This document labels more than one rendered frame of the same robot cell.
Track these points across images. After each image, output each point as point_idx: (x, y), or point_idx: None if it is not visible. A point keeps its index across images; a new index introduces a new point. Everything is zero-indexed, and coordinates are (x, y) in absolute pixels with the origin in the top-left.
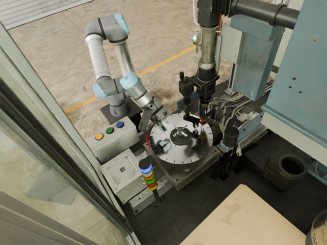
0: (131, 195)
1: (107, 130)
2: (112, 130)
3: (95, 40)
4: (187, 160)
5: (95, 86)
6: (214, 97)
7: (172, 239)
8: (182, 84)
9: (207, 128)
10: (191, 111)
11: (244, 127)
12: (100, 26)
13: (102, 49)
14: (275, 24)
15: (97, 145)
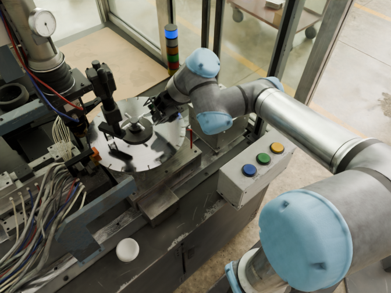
0: None
1: (267, 156)
2: (258, 157)
3: (342, 138)
4: (132, 100)
5: (274, 78)
6: (49, 236)
7: (162, 88)
8: (106, 65)
9: (92, 141)
10: (112, 262)
11: (38, 104)
12: (357, 167)
13: (308, 136)
14: None
15: (273, 135)
